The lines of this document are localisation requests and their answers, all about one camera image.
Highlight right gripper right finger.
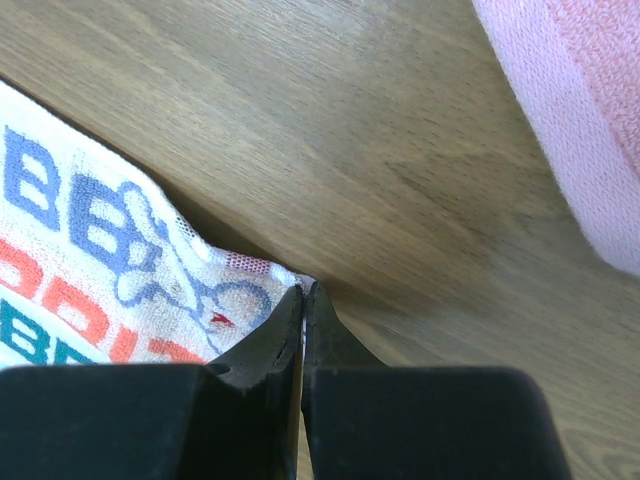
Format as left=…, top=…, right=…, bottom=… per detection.
left=302, top=284, right=571, bottom=479

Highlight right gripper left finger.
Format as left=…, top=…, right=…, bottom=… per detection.
left=1, top=286, right=304, bottom=479

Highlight rabbit print towel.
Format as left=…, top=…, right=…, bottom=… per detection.
left=1, top=85, right=312, bottom=367

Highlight pink towel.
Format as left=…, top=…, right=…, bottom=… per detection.
left=473, top=1, right=639, bottom=275

